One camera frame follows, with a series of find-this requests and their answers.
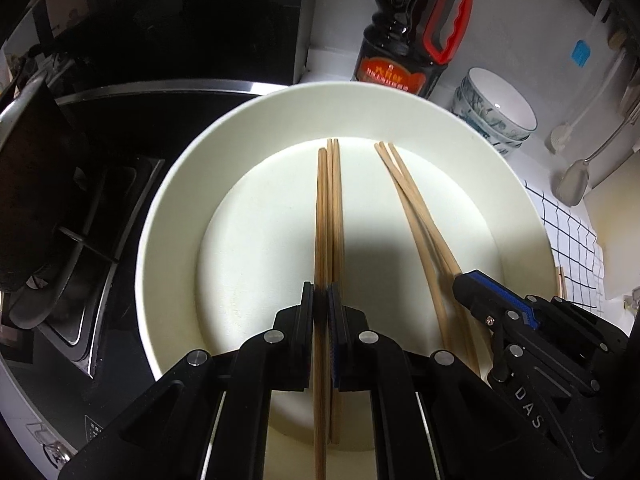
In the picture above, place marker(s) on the metal spatula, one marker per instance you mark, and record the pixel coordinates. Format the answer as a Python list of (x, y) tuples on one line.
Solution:
[(574, 185)]

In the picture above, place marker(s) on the black gas stove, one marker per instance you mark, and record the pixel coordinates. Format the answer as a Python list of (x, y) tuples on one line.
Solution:
[(115, 240)]

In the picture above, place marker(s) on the small beige object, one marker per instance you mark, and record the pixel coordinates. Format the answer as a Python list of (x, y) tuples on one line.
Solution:
[(631, 299)]

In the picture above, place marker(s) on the cream cutting board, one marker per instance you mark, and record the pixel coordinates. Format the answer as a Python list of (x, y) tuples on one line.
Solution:
[(620, 230)]

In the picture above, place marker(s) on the steel range hood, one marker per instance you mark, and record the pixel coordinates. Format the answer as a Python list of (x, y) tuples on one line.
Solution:
[(75, 0)]

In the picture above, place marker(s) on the slim wooden chopstick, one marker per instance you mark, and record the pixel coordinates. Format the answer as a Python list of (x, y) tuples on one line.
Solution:
[(338, 220), (320, 220), (426, 210), (404, 210), (329, 210), (413, 212)]

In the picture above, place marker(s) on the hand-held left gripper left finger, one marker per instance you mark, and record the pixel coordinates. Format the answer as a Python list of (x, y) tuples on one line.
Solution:
[(305, 340)]

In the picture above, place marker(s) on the white black-checked cloth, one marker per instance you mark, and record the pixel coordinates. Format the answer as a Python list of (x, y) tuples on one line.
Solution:
[(570, 230)]

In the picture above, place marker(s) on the dark saucepan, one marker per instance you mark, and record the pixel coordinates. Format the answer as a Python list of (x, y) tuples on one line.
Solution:
[(40, 185)]

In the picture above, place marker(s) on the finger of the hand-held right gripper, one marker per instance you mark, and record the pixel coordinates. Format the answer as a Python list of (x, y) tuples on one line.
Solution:
[(480, 302), (505, 292)]

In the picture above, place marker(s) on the large white round basin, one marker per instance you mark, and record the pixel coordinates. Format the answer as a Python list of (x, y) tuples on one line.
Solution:
[(250, 240)]

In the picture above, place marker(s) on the dark soy sauce bottle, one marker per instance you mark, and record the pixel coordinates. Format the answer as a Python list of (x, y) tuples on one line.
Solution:
[(395, 35)]

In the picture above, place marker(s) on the blue wall hook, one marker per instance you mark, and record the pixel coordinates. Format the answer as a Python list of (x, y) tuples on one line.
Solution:
[(581, 53)]

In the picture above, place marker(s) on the white hanging spoon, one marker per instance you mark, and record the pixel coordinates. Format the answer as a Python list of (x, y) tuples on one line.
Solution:
[(560, 140)]

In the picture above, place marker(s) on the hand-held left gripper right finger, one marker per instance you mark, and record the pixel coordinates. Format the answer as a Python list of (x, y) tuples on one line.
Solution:
[(334, 355)]

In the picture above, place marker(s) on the white blue-patterned bowl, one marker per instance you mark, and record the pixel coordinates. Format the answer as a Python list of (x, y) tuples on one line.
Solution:
[(507, 149), (500, 100), (516, 138)]

